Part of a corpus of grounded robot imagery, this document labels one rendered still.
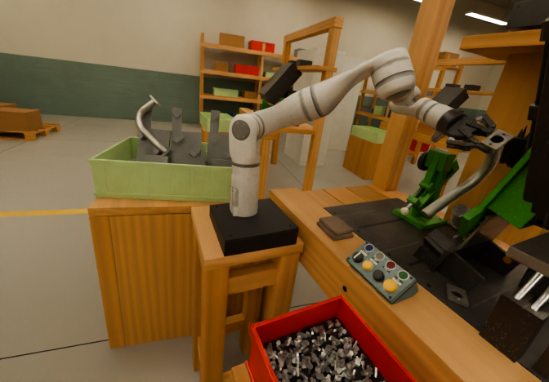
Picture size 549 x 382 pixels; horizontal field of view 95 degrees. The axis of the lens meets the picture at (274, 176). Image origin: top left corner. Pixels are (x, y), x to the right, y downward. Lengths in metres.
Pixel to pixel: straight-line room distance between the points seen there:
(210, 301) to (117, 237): 0.56
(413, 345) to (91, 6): 7.72
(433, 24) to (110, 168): 1.43
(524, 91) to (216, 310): 1.18
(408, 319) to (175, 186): 0.94
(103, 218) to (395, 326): 1.06
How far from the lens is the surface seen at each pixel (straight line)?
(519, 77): 1.15
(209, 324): 0.94
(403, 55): 0.71
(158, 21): 7.49
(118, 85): 7.59
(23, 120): 5.63
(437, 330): 0.68
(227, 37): 6.97
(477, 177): 0.94
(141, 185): 1.21
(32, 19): 8.06
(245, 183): 0.80
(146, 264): 1.33
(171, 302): 1.49
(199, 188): 1.16
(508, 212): 0.75
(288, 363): 0.55
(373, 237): 0.89
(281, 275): 0.91
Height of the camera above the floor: 1.33
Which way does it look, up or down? 20 degrees down
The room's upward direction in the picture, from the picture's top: 7 degrees clockwise
